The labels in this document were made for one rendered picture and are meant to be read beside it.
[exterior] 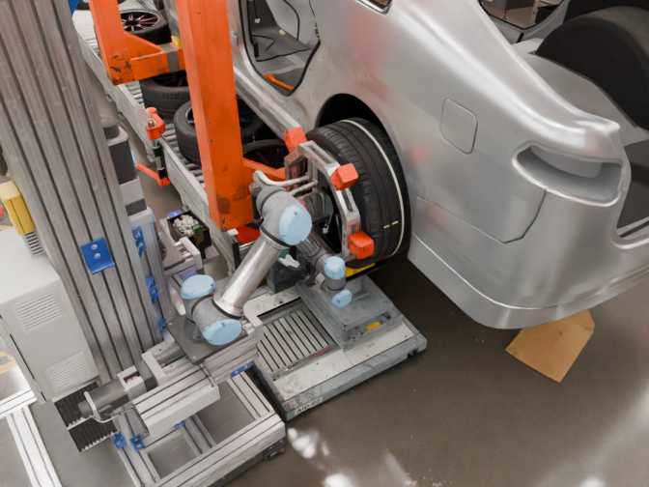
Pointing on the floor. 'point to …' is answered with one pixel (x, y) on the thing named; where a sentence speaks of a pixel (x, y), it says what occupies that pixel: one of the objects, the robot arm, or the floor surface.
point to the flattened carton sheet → (553, 344)
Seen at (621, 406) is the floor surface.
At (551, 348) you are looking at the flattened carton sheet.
